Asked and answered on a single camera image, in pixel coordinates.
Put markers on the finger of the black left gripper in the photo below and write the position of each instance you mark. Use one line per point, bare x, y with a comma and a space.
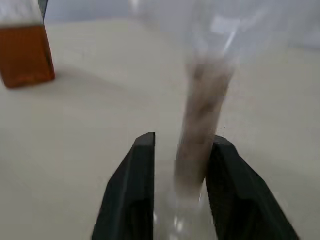
43, 8

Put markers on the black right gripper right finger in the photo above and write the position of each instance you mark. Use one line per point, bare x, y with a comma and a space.
240, 195

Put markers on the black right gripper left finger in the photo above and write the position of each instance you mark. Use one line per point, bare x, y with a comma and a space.
127, 190

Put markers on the red-filled plastic bottle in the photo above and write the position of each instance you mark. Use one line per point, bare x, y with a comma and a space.
25, 55

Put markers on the clear plastic bottle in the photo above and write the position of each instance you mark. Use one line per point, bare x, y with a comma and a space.
205, 105

